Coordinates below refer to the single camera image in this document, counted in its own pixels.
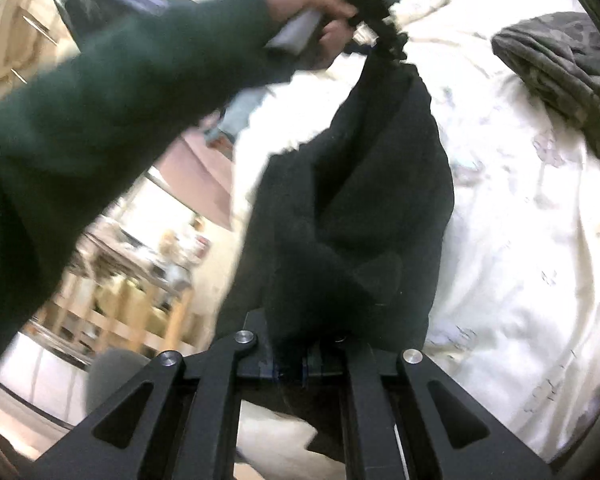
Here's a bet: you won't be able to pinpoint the light wooden cabinet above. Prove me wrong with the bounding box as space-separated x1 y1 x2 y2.
0 0 88 106

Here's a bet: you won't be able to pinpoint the camouflage cloth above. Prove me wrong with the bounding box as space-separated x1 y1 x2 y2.
491 11 600 161

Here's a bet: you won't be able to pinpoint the white printed blanket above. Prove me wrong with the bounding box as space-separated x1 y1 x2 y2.
230 0 600 480

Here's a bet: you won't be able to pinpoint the person's left hand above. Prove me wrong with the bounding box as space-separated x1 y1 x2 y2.
267 0 361 71

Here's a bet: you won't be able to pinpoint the wooden rack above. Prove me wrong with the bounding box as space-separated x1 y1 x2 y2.
25 200 201 361

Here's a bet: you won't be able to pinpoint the person's left forearm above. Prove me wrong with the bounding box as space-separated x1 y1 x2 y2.
0 0 301 386

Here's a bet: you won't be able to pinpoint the black pants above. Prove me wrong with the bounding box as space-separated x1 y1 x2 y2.
215 35 456 463

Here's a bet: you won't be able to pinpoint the pink hanging cloth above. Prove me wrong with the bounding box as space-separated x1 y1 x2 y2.
150 115 238 231

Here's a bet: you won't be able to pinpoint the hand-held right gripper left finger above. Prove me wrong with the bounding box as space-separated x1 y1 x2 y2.
32 310 281 480

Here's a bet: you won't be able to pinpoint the blue cloth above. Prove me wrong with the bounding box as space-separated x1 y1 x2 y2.
202 85 268 148

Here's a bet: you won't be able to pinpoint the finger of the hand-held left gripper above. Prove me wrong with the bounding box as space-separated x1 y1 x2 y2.
375 22 410 61

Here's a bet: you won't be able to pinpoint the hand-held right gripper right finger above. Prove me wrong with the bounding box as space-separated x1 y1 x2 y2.
302 332 553 480

